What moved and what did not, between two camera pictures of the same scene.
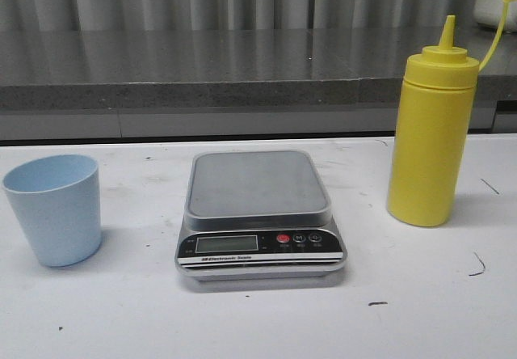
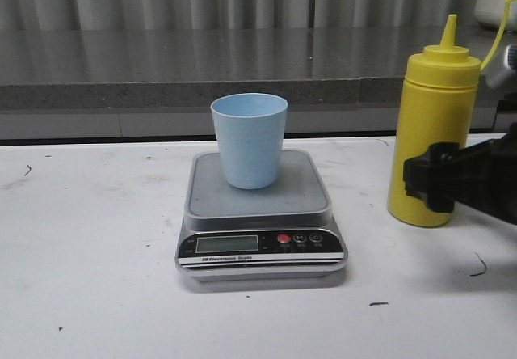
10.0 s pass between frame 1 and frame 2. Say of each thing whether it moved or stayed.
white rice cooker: stayed
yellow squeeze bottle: stayed
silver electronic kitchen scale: stayed
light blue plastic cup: moved
